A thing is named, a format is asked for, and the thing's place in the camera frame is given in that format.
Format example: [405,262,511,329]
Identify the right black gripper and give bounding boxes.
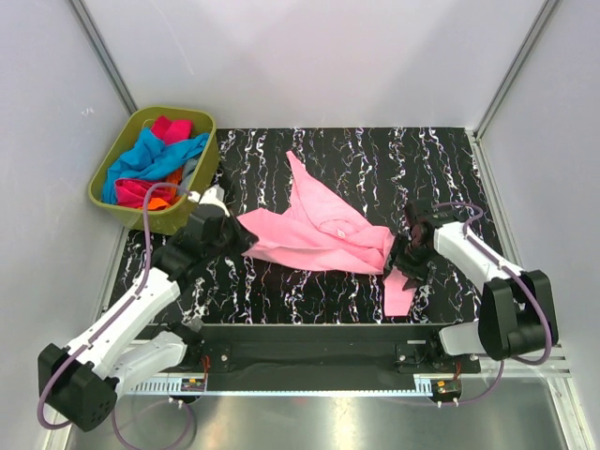
[382,233,434,292]

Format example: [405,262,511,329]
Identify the aluminium frame rail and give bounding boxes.
[62,339,573,376]

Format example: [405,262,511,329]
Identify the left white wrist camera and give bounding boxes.
[187,185,227,211]

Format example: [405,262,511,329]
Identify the olive green plastic bin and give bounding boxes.
[88,106,219,235]

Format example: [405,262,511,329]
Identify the blue t-shirt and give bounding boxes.
[101,127,210,204]

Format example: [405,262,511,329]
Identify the grey t-shirt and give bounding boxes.
[177,157,200,195]

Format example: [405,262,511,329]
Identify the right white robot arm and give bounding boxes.
[383,200,559,372]

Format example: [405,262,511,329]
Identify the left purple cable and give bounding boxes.
[36,183,200,449]

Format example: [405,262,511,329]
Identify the light pink t-shirt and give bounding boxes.
[238,151,414,317]

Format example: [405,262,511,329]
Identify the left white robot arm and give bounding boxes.
[37,202,259,431]

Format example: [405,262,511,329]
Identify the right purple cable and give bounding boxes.
[430,201,554,408]

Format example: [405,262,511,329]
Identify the purple cable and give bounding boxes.
[430,201,554,408]
[36,183,200,449]

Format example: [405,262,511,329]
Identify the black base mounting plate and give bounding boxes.
[91,320,535,393]

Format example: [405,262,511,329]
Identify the orange t-shirt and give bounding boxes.
[137,167,183,211]

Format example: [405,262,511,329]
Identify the magenta t-shirt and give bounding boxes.
[115,115,192,210]

